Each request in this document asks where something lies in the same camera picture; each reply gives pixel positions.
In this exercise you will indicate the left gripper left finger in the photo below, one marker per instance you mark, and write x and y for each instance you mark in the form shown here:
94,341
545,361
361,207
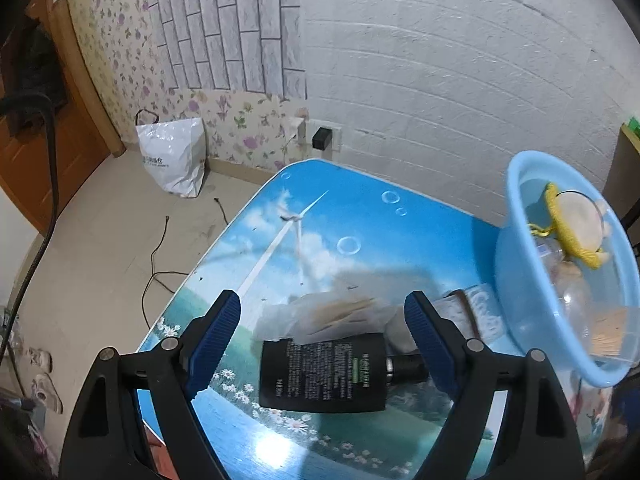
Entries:
105,438

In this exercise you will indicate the black rectangular bottle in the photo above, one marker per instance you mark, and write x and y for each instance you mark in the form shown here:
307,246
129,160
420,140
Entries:
343,376

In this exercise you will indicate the clear bag of cotton swabs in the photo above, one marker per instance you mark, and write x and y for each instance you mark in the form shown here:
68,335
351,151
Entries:
325,316

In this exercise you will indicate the white yarn bundle brown band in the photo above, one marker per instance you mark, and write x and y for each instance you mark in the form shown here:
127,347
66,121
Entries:
474,310

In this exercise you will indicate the clear packet pinkish contents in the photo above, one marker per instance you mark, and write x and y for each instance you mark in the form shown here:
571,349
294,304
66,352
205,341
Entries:
567,279

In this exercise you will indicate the clear plastic box in basin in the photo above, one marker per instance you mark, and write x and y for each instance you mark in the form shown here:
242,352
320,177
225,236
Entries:
601,330

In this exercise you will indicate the light blue plastic basin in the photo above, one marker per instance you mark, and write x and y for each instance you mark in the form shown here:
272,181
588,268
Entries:
532,310

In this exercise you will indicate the wooden side shelf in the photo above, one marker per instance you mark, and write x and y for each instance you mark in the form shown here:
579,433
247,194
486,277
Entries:
622,185

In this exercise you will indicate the white plastic shopping bag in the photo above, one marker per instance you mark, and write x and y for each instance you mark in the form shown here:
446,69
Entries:
173,153

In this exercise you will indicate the green box on shelf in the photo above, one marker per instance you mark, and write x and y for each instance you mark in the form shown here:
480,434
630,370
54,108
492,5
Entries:
634,126

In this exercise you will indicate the white charger plug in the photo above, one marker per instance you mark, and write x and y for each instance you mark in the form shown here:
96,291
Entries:
298,129

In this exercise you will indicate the black wall charger plug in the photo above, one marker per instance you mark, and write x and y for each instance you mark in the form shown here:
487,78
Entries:
322,139

